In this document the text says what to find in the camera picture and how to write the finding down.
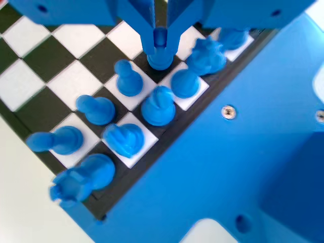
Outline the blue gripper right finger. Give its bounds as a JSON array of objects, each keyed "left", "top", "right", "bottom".
[{"left": 167, "top": 0, "right": 205, "bottom": 55}]

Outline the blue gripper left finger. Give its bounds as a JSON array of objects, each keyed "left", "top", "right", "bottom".
[{"left": 116, "top": 0, "right": 155, "bottom": 55}]

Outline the blue chess pawn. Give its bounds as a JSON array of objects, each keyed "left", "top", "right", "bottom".
[
  {"left": 113, "top": 59, "right": 144, "bottom": 97},
  {"left": 147, "top": 27, "right": 174, "bottom": 71},
  {"left": 75, "top": 95, "right": 116, "bottom": 126},
  {"left": 26, "top": 126, "right": 84, "bottom": 155}
]

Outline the blue chess bishop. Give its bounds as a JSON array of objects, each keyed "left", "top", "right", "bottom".
[
  {"left": 218, "top": 27, "right": 250, "bottom": 51},
  {"left": 141, "top": 85, "right": 176, "bottom": 127}
]

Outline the chessboard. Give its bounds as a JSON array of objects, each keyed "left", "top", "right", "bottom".
[{"left": 0, "top": 0, "right": 278, "bottom": 223}]

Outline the blue chess knight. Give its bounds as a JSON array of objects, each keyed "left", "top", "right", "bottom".
[{"left": 102, "top": 123, "right": 145, "bottom": 159}]

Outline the blue chess rook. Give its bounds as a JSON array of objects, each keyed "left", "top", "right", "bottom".
[{"left": 49, "top": 153, "right": 116, "bottom": 210}]

